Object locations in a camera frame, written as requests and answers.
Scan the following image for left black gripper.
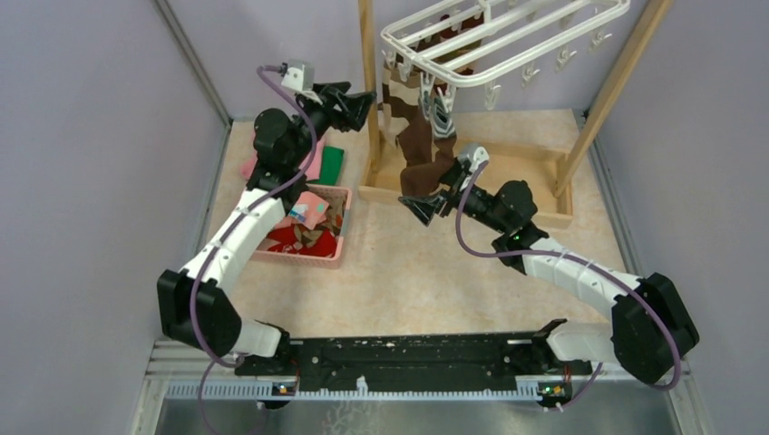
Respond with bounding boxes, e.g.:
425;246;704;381
286;81;375;168

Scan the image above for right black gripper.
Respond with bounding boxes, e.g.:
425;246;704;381
398;157;509;235

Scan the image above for white clip hanger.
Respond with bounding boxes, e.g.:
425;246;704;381
380;0;630;111

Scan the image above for dark brown grey-cuffed sock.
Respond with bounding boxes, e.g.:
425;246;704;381
396;108;433;168

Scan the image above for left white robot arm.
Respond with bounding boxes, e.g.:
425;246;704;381
156;82;376;375

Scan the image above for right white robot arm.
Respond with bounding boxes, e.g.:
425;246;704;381
398;162;700;391

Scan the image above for wooden hanger stand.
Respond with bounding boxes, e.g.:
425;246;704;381
358;1;670;228

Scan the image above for brown cream striped sock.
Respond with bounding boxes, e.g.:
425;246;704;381
380;63;428;149

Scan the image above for green cloth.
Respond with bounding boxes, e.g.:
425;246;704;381
314;146;345;186

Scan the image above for pink plastic basket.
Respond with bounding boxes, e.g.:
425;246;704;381
250;185;353;269

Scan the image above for pink patterned sock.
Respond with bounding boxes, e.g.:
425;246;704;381
287;191;329;230

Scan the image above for pink towel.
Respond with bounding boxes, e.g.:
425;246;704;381
239;136;326;180

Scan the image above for red patterned sock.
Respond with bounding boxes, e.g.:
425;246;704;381
258;224;338;257

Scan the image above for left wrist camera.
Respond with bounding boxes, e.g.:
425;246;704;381
280;59;319;102

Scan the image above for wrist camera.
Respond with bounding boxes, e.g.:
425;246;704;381
280;59;319;102
456;142;489;176

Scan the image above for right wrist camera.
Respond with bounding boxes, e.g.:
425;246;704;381
456;142;489;176

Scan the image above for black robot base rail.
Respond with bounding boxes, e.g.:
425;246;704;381
235;322;593;407

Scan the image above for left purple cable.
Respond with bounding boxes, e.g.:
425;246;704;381
189;64;319;435

